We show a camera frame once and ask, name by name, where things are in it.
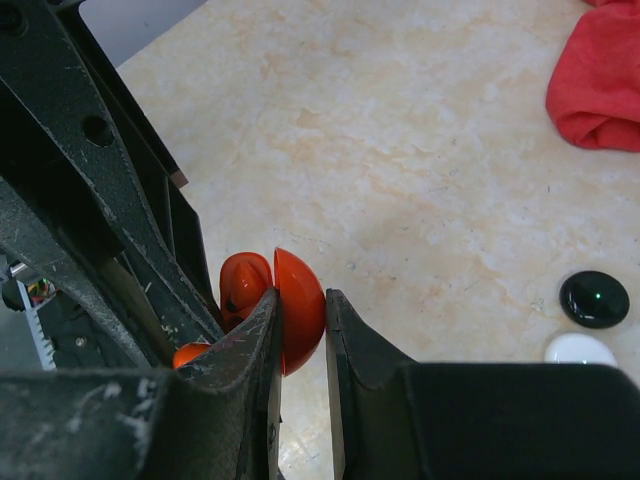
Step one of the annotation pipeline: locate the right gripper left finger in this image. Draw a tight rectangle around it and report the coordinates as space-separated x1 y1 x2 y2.
1 289 282 479

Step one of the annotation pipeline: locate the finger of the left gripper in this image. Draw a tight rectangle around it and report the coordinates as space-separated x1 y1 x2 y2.
1 180 155 368

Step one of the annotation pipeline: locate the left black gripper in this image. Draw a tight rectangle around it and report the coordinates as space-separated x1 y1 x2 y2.
0 0 226 371

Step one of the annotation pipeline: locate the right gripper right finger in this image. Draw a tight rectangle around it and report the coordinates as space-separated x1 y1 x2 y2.
326 289 639 479

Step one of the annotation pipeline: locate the orange earbud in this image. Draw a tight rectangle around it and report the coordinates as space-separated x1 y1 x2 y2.
225 261 269 329
172 342 211 370

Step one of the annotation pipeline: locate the white earbud charging case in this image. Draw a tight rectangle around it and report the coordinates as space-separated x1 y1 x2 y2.
544 333 618 367

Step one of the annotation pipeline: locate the black earbud charging case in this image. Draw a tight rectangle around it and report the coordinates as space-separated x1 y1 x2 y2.
559 270 630 329

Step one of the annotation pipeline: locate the red crumpled cloth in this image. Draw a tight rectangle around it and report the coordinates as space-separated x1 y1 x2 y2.
546 1 639 153

